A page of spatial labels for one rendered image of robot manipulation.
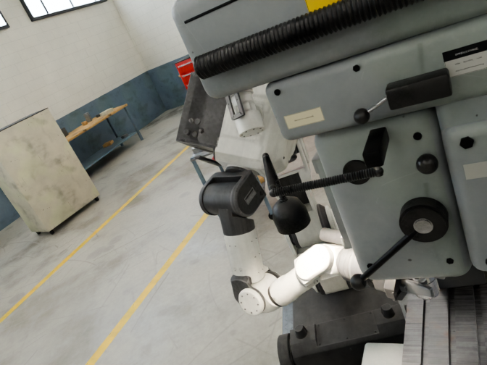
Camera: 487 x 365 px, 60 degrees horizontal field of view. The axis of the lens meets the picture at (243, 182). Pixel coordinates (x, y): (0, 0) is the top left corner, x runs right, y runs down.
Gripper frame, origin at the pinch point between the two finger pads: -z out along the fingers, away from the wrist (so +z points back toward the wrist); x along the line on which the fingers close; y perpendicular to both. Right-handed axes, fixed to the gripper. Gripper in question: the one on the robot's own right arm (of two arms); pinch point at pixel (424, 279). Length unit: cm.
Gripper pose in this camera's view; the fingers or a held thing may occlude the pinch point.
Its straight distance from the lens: 94.7
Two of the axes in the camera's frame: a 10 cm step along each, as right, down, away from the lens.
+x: 6.7, -5.3, 5.3
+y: 3.7, 8.5, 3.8
